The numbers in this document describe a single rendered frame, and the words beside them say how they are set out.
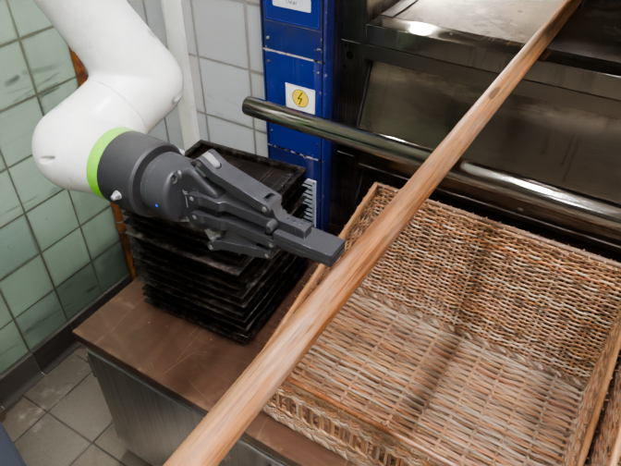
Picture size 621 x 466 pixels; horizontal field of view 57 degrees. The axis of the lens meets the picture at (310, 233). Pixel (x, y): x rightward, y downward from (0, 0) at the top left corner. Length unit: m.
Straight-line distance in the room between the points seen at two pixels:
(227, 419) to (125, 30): 0.51
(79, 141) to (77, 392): 1.42
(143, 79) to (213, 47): 0.66
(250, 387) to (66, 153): 0.40
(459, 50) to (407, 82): 0.14
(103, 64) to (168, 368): 0.70
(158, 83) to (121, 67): 0.05
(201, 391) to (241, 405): 0.79
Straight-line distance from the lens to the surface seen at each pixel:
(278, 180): 1.24
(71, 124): 0.75
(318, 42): 1.21
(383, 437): 1.02
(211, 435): 0.44
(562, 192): 0.75
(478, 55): 1.11
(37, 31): 1.75
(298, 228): 0.58
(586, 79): 1.09
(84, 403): 2.03
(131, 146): 0.69
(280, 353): 0.48
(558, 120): 1.15
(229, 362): 1.27
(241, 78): 1.41
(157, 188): 0.66
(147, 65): 0.79
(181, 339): 1.33
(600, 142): 1.15
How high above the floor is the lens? 1.58
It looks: 40 degrees down
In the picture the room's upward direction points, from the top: straight up
